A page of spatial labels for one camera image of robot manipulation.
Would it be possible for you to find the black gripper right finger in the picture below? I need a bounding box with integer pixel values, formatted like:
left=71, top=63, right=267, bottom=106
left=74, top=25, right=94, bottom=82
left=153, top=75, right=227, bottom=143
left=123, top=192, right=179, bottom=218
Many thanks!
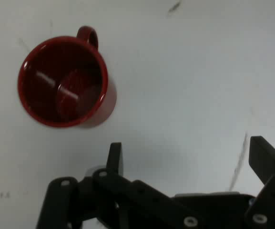
left=244, top=135, right=275, bottom=229

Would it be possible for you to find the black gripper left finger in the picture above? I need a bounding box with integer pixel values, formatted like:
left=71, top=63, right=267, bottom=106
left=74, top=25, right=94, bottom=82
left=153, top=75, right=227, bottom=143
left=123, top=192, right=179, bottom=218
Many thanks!
left=36, top=142, right=204, bottom=229

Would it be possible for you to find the red enamel mug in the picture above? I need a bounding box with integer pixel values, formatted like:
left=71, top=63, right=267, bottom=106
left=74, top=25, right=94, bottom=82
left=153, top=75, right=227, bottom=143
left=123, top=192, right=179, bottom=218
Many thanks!
left=17, top=25, right=118, bottom=129

